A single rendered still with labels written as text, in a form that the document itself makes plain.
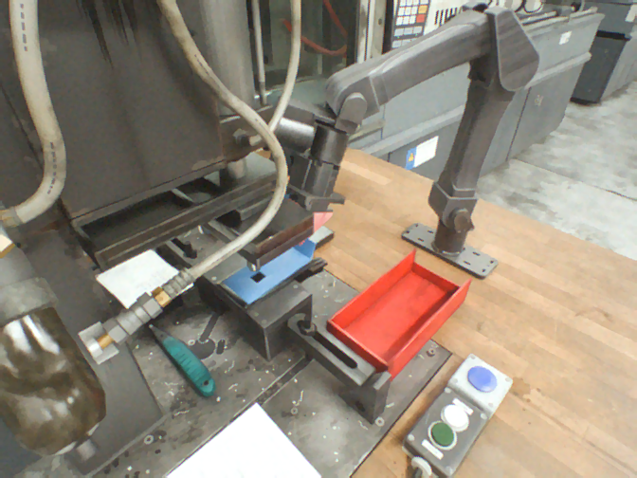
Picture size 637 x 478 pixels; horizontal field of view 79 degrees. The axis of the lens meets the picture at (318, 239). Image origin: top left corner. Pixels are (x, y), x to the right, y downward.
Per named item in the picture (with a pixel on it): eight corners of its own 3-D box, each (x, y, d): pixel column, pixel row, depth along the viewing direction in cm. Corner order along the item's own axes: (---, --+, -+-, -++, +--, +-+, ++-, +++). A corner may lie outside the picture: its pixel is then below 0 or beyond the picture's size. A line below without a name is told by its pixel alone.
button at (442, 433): (455, 440, 50) (459, 432, 49) (444, 456, 49) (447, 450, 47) (436, 424, 52) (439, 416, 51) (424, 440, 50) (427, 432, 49)
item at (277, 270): (318, 255, 68) (317, 242, 66) (247, 305, 60) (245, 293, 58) (290, 238, 72) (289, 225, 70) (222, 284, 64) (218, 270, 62)
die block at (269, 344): (313, 326, 67) (312, 297, 63) (268, 362, 62) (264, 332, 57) (243, 271, 78) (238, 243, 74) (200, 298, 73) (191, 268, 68)
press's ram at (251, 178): (318, 247, 57) (319, 15, 38) (153, 356, 42) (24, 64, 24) (244, 201, 67) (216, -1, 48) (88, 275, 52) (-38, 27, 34)
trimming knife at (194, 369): (208, 402, 56) (225, 387, 58) (204, 395, 55) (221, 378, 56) (148, 334, 66) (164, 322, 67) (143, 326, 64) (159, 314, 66)
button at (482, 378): (499, 384, 57) (502, 376, 55) (486, 402, 54) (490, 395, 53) (473, 367, 59) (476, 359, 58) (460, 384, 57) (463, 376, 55)
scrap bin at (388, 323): (464, 301, 72) (472, 278, 68) (384, 390, 58) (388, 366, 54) (409, 270, 79) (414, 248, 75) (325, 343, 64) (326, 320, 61)
